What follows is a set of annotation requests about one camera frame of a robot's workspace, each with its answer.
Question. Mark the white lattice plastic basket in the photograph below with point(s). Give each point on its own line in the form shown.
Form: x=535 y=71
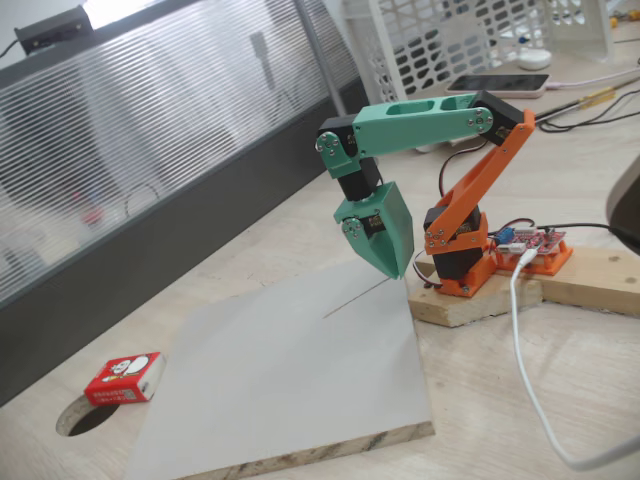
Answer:
x=440 y=45

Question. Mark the grey laminated wooden board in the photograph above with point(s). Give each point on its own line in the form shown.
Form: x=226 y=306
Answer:
x=300 y=380

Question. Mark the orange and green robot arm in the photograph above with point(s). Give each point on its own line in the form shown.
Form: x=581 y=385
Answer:
x=415 y=120

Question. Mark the wooden base block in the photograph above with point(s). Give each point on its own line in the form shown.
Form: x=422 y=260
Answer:
x=465 y=307

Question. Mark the red tissue box with snowman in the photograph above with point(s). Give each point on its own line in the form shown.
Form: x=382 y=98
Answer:
x=122 y=380

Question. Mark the ribbed glass desk partition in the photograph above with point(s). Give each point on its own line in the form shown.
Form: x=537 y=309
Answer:
x=150 y=150

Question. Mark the smartphone with pink case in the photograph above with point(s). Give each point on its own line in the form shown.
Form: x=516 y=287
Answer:
x=505 y=84

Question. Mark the grey metal post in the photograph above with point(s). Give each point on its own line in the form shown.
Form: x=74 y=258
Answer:
x=325 y=65

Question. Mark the long wooden base plank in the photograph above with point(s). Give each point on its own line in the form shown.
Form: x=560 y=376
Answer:
x=595 y=280

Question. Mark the white earbuds case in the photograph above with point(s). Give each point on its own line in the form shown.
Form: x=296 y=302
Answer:
x=534 y=60

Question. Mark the grey rounded object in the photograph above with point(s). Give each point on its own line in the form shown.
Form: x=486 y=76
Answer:
x=627 y=200

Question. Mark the black box device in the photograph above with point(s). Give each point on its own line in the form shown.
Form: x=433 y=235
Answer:
x=55 y=27

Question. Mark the red circuit board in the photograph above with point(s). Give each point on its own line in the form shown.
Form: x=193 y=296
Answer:
x=530 y=241

